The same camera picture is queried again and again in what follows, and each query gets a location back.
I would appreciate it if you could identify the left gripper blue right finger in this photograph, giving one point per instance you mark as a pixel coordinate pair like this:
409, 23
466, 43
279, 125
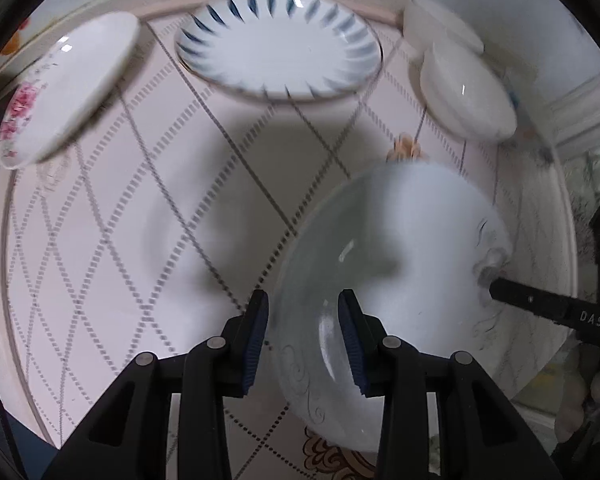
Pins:
363, 335

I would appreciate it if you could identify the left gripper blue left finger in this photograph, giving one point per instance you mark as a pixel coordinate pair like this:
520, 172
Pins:
244, 337

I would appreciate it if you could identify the white plate grey flower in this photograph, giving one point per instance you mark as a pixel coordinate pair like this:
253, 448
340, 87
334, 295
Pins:
411, 239

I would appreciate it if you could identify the white bowl red flowers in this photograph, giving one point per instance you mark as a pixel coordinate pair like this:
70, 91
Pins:
464, 96

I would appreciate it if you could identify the white plate blue leaves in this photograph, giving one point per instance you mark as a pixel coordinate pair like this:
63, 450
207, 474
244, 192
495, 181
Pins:
300, 50

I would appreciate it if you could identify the white plate pink flowers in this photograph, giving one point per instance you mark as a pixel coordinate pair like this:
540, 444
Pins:
64, 87

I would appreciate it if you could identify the white bowl dark rim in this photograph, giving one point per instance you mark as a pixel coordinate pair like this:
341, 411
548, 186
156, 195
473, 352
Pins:
427, 21

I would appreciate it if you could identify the oval floral placemat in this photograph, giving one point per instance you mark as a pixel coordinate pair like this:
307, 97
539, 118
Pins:
331, 461

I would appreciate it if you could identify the diamond pattern table cloth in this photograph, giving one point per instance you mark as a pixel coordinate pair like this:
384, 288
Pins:
154, 226

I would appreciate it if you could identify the colourful wall stickers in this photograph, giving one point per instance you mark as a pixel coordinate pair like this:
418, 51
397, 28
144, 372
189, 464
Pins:
15, 42

